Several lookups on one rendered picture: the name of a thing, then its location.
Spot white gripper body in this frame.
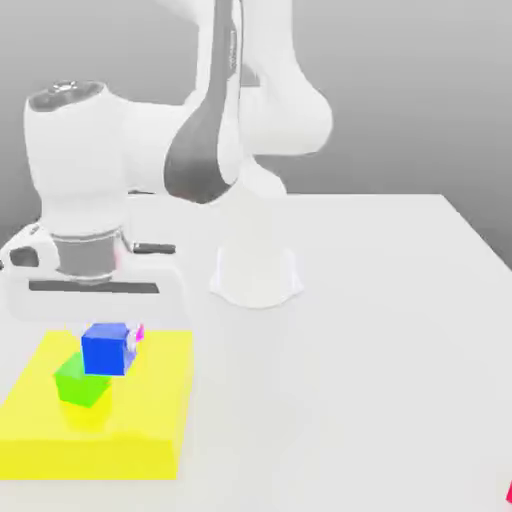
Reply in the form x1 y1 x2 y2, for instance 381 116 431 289
4 266 189 326

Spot small blue cube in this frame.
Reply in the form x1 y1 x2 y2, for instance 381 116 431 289
80 322 138 378

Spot small green cube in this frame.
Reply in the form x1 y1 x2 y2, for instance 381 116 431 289
53 351 112 409

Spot large yellow box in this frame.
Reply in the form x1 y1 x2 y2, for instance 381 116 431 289
0 330 195 481

